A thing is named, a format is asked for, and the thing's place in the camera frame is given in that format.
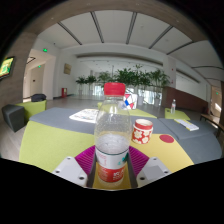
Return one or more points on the red fire extinguisher box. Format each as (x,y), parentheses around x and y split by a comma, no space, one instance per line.
(64,92)

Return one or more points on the black bag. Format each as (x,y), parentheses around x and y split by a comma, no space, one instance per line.
(38,97)

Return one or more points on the wall-mounted display screen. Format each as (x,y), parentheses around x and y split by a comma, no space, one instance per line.
(6,67)

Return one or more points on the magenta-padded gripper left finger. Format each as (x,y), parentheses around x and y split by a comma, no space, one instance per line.
(71,170)

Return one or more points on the lime green seat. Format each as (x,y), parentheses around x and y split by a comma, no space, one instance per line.
(35,109)

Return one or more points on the framed wall picture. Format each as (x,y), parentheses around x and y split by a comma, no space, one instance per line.
(67,69)

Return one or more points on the dark grey ottoman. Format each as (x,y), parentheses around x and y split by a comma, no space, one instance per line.
(13,116)

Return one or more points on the clear red-capped water bottle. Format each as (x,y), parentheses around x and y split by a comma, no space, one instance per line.
(112,140)

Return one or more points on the small clear water bottle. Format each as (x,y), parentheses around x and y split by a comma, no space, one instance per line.
(173,107)

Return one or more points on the flat round red coaster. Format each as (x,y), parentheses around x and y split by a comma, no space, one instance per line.
(166,138)

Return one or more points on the wooden bench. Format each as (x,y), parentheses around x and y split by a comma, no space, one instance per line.
(211,120)

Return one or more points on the row of potted plants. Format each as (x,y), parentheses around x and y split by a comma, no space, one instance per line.
(133,78)

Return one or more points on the red white floral mug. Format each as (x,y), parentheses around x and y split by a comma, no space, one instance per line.
(142,133)

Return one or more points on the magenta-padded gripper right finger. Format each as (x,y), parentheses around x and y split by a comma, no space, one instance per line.
(151,170)

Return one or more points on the white printed magazine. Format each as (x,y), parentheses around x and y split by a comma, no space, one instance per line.
(84,115)

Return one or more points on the green exit sign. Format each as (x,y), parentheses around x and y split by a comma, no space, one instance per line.
(45,50)

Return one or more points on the red blue white cube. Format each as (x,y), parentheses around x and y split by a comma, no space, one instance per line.
(131,101)

